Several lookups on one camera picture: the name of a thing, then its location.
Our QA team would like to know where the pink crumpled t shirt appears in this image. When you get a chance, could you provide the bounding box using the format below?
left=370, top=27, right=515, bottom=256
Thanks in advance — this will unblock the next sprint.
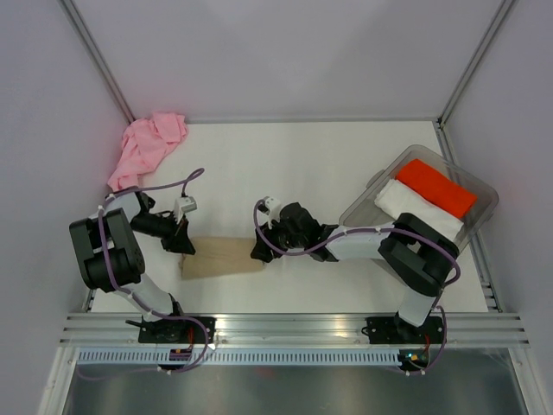
left=107, top=112, right=188, bottom=192

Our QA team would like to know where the clear grey plastic bin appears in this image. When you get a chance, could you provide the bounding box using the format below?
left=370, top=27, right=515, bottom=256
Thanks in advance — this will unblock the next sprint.
left=340, top=144, right=499, bottom=256

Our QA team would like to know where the purple cable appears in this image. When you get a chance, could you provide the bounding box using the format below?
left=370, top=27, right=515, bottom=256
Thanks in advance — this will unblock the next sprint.
left=77, top=167, right=217, bottom=381
left=251, top=199, right=462, bottom=377

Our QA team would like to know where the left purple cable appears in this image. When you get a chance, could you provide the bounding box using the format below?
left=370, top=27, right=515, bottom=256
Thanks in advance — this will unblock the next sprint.
left=77, top=167, right=217, bottom=381

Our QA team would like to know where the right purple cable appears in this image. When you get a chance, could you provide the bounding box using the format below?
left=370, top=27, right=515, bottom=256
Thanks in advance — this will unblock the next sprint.
left=251, top=199, right=462, bottom=377

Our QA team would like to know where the beige t shirt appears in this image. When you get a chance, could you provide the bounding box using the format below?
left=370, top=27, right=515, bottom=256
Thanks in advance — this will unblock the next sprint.
left=180, top=237, right=264, bottom=280

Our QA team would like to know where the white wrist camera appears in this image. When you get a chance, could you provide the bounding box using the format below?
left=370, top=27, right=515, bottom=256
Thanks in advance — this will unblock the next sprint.
left=257, top=196, right=282, bottom=229
left=174, top=196, right=197, bottom=223

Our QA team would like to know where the white slotted cable duct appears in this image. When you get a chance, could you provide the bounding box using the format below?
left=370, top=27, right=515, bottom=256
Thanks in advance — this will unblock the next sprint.
left=78, top=348, right=400, bottom=367

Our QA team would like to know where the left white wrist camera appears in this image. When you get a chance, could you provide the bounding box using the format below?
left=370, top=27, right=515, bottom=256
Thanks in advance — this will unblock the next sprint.
left=174, top=196, right=197, bottom=223

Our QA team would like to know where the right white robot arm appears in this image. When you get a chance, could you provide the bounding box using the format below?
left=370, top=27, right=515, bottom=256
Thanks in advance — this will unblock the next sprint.
left=251, top=197, right=461, bottom=342

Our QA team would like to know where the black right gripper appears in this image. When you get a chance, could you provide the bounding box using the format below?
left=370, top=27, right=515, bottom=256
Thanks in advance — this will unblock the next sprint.
left=251, top=214, right=307, bottom=262

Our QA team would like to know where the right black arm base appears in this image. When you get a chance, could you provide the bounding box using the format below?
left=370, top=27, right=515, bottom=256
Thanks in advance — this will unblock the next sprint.
left=361, top=316, right=445, bottom=346

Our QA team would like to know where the rolled orange t shirt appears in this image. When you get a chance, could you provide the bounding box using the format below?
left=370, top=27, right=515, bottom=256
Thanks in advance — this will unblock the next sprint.
left=395, top=159, right=478, bottom=219

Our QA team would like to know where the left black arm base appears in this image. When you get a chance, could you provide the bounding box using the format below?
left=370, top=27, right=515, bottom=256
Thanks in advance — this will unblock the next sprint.
left=125, top=316, right=216, bottom=344

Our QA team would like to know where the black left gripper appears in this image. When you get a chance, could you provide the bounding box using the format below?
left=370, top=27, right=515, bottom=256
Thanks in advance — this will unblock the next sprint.
left=129, top=211, right=195, bottom=256

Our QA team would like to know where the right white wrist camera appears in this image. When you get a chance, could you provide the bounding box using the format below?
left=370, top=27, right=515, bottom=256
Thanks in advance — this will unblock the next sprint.
left=257, top=196, right=282, bottom=229

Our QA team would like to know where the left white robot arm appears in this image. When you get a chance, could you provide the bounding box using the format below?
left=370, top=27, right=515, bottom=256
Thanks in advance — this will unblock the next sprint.
left=69, top=189, right=197, bottom=342

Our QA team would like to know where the aluminium front rail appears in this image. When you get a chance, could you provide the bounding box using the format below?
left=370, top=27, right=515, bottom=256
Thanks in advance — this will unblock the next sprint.
left=59, top=312, right=530, bottom=348

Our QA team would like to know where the right aluminium frame post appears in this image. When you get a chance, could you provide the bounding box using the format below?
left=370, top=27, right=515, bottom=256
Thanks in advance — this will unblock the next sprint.
left=435, top=0, right=518, bottom=130

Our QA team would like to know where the white t shirt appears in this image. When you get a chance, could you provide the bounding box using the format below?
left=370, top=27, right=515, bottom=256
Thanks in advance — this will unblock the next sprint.
left=374, top=179, right=463, bottom=241

